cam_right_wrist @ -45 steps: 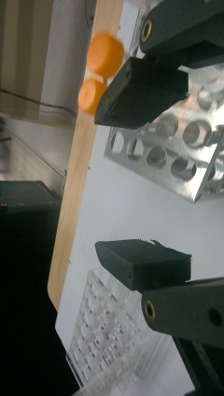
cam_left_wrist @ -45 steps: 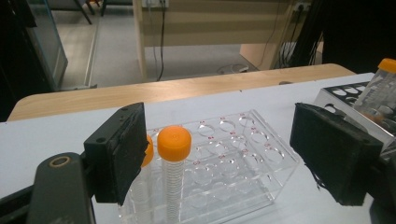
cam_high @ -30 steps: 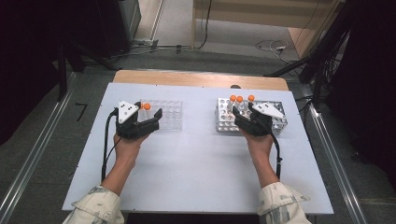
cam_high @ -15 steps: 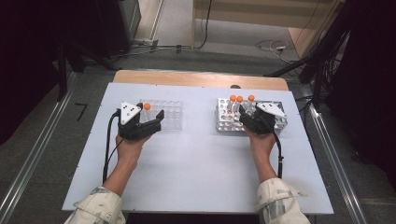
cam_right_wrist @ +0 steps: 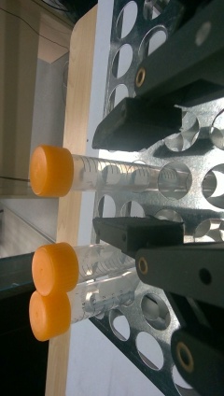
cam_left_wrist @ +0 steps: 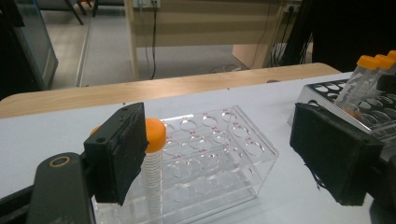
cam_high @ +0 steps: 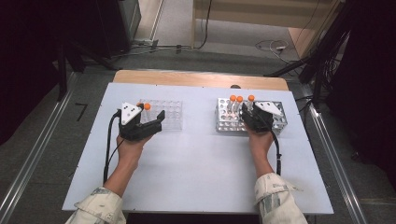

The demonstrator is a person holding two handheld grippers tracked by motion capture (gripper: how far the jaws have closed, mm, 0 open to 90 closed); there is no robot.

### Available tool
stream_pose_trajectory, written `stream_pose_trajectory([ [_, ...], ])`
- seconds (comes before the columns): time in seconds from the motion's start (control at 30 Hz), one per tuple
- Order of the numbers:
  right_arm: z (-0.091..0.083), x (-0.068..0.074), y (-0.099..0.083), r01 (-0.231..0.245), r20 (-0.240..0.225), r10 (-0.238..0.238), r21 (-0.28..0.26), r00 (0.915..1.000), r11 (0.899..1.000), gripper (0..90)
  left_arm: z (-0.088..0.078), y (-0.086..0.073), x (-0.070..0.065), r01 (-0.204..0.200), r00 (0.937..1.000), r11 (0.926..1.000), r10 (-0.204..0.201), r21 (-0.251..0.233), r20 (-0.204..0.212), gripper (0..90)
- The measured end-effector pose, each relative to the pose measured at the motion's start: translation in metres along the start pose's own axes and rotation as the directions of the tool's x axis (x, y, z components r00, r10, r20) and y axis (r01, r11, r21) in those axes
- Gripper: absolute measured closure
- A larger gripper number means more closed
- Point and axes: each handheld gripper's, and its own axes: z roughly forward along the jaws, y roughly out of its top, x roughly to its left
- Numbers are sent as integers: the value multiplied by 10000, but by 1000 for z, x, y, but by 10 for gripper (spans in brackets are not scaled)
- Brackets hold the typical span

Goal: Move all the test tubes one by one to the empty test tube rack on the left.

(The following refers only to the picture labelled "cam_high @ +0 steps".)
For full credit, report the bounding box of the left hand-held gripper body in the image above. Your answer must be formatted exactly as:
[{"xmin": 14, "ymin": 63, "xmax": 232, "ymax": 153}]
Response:
[{"xmin": 117, "ymin": 101, "xmax": 154, "ymax": 142}]

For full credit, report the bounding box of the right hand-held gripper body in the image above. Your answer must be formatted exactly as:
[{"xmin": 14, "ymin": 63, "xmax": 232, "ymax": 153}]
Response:
[{"xmin": 241, "ymin": 100, "xmax": 285, "ymax": 133}]

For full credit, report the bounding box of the clear acrylic tube rack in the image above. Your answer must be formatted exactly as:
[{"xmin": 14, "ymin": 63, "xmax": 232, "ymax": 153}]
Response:
[{"xmin": 136, "ymin": 98, "xmax": 184, "ymax": 132}]

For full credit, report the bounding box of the perforated metal tube rack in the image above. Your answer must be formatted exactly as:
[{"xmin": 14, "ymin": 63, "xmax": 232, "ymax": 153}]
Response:
[{"xmin": 215, "ymin": 97, "xmax": 289, "ymax": 136}]

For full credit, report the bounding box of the person's left hand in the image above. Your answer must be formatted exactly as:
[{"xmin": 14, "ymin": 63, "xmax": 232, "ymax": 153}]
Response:
[{"xmin": 116, "ymin": 134, "xmax": 153, "ymax": 166}]

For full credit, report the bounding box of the person's right hand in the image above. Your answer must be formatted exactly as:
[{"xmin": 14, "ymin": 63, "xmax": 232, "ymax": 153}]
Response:
[{"xmin": 245, "ymin": 123, "xmax": 275, "ymax": 159}]

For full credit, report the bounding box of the black slanted stand leg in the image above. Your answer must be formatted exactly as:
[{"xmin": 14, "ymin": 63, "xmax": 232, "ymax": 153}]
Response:
[{"xmin": 66, "ymin": 40, "xmax": 120, "ymax": 71}]

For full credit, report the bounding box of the black tripod stand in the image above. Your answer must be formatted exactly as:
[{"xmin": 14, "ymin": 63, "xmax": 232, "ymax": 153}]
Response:
[{"xmin": 263, "ymin": 0, "xmax": 353, "ymax": 110}]

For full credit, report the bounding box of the person's right sleeve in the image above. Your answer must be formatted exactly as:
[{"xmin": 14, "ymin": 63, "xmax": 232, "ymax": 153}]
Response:
[{"xmin": 254, "ymin": 172, "xmax": 309, "ymax": 224}]

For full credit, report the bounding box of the person's sleeve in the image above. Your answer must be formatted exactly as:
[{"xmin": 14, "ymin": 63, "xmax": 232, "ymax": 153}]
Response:
[
  {"xmin": 254, "ymin": 172, "xmax": 309, "ymax": 224},
  {"xmin": 64, "ymin": 186, "xmax": 127, "ymax": 224}
]

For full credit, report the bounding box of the person's left sleeve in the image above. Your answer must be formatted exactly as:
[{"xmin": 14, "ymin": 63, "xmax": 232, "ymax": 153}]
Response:
[{"xmin": 64, "ymin": 186, "xmax": 127, "ymax": 224}]

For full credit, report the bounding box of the black cabinet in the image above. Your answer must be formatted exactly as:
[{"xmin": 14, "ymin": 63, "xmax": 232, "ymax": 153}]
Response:
[{"xmin": 94, "ymin": 0, "xmax": 142, "ymax": 59}]

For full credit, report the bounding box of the light wooden bench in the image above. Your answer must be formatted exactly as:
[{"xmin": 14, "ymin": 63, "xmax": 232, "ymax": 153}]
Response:
[{"xmin": 191, "ymin": 0, "xmax": 345, "ymax": 59}]

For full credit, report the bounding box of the dark curtain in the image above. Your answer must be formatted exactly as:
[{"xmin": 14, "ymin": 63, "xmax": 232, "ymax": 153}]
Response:
[
  {"xmin": 0, "ymin": 0, "xmax": 101, "ymax": 146},
  {"xmin": 326, "ymin": 0, "xmax": 396, "ymax": 188}
]

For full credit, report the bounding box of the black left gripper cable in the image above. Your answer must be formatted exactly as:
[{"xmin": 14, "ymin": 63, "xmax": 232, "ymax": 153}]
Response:
[{"xmin": 103, "ymin": 110, "xmax": 123, "ymax": 185}]

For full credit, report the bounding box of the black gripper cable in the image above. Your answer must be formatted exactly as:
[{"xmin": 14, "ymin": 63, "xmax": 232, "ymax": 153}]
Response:
[
  {"xmin": 103, "ymin": 110, "xmax": 123, "ymax": 185},
  {"xmin": 270, "ymin": 130, "xmax": 283, "ymax": 177}
]

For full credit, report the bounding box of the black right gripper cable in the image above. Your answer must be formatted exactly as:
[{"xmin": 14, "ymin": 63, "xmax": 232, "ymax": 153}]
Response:
[{"xmin": 270, "ymin": 130, "xmax": 283, "ymax": 177}]

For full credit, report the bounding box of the grey floor cable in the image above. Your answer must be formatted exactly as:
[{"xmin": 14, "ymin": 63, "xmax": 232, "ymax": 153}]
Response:
[{"xmin": 111, "ymin": 43, "xmax": 194, "ymax": 60}]

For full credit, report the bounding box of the white floor cable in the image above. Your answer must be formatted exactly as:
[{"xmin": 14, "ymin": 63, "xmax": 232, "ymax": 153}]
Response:
[{"xmin": 255, "ymin": 38, "xmax": 292, "ymax": 63}]

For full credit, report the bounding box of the black hanging cable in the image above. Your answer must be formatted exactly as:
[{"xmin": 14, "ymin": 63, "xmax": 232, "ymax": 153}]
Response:
[{"xmin": 195, "ymin": 0, "xmax": 213, "ymax": 50}]

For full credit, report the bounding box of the metal floor rail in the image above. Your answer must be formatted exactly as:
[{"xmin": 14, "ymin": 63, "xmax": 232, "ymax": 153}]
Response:
[
  {"xmin": 0, "ymin": 72, "xmax": 78, "ymax": 224},
  {"xmin": 298, "ymin": 82, "xmax": 370, "ymax": 224}
]

